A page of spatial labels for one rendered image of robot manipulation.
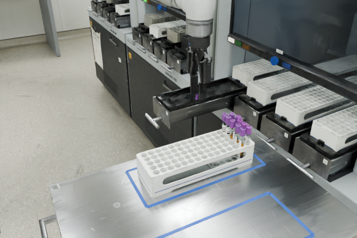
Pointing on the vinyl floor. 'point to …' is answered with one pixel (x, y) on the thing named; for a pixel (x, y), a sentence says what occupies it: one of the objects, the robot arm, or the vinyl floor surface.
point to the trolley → (202, 204)
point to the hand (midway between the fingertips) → (198, 88)
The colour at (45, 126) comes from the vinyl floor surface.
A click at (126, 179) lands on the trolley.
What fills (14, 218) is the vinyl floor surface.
